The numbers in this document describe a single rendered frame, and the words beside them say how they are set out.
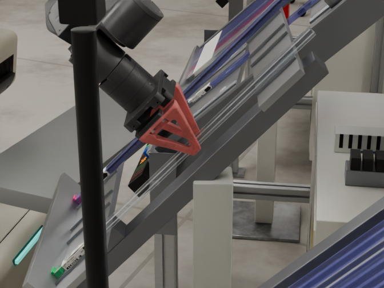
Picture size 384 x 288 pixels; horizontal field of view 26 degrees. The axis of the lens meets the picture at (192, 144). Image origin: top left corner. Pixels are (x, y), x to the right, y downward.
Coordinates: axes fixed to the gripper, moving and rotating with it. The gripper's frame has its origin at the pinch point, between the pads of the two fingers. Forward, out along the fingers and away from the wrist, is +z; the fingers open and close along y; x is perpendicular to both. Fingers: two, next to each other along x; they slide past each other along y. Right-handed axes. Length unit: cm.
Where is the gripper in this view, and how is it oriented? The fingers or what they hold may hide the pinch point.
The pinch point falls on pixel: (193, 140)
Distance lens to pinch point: 111.8
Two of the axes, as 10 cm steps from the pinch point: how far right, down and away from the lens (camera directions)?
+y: 0.2, -3.8, 9.2
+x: -6.9, 6.7, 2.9
